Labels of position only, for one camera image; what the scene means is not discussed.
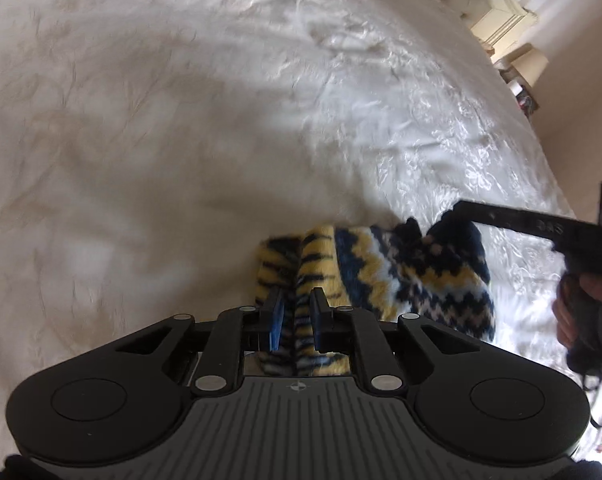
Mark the navy yellow patterned knit sweater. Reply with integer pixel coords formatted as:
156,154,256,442
255,217,497,377

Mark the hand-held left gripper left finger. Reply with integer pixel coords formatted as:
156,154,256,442
112,289,287,396

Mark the cream table lamp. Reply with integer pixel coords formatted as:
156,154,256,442
508,49,550,88

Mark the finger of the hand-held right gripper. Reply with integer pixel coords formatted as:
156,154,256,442
452,199,562,242

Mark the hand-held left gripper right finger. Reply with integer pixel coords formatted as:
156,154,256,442
308,287,483,395

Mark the cream floral bedspread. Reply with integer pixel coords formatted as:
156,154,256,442
0,0,591,461

